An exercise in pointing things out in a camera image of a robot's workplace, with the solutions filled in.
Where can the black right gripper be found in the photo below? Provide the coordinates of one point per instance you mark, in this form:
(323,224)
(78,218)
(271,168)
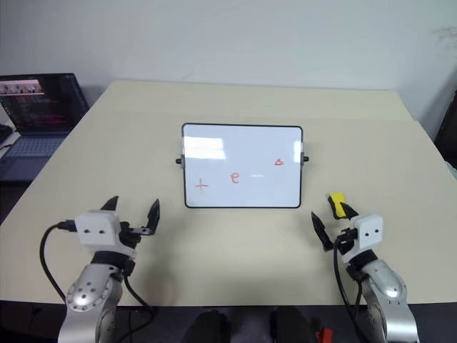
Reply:
(348,238)

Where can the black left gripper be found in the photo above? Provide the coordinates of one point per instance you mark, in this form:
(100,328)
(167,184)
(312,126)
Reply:
(129,240)

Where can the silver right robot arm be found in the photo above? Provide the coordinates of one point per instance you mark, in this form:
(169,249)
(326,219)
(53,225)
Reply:
(389,282)

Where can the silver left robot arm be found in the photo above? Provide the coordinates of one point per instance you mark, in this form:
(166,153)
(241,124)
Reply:
(89,286)

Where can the yellow and black eraser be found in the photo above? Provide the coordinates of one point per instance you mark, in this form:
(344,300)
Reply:
(337,205)

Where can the black-framed small whiteboard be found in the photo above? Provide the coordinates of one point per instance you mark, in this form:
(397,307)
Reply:
(242,168)

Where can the small red object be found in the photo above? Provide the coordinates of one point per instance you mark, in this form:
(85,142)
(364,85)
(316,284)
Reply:
(325,336)

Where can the open blue laptop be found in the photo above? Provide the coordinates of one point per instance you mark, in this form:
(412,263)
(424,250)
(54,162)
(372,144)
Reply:
(35,107)

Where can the black chair back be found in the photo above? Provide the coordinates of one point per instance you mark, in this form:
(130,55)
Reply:
(448,125)

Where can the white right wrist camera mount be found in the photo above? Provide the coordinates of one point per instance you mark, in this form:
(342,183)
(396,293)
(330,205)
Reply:
(369,232)

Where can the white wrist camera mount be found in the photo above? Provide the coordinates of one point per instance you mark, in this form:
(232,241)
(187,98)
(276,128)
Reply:
(96,228)
(369,232)

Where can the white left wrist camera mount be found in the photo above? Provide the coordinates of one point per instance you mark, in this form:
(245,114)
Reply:
(96,228)

